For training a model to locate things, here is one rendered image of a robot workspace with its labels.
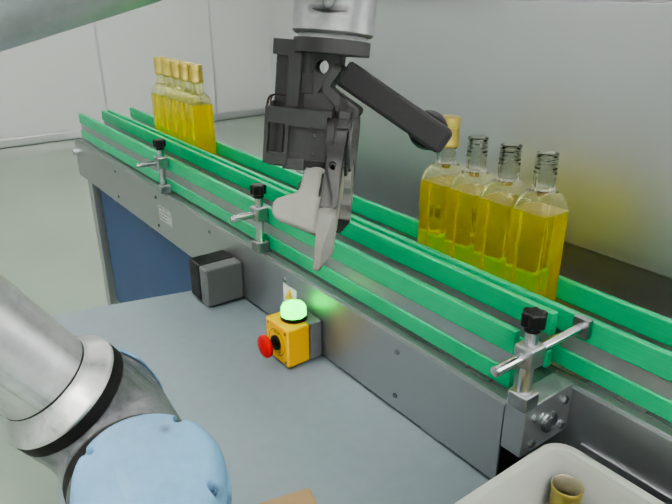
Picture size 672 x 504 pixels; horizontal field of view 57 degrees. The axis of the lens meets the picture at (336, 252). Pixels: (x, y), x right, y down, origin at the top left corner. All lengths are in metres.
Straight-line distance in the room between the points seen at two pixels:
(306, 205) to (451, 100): 0.64
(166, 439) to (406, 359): 0.45
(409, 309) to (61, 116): 5.86
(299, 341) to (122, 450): 0.55
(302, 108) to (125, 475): 0.34
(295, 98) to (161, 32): 6.24
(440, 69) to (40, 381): 0.85
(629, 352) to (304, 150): 0.45
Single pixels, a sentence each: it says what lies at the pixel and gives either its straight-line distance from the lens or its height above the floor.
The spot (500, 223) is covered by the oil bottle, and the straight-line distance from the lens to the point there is 0.88.
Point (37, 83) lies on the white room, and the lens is 6.50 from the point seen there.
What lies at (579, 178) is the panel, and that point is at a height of 1.08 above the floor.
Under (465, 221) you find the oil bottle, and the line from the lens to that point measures 0.92.
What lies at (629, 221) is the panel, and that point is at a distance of 0.95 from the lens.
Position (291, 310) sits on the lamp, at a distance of 1.03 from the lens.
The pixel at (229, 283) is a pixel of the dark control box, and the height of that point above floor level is 0.79.
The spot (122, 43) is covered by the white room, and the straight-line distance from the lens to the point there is 6.68.
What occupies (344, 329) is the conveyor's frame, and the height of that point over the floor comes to 0.83.
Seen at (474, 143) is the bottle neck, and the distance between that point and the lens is 0.91.
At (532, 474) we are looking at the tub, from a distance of 0.79.
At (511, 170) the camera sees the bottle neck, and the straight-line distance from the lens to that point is 0.88.
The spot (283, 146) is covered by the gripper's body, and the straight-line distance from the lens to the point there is 0.58.
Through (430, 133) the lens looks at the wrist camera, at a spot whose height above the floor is 1.22.
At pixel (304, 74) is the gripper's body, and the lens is 0.59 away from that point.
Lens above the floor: 1.34
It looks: 23 degrees down
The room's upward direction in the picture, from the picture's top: straight up
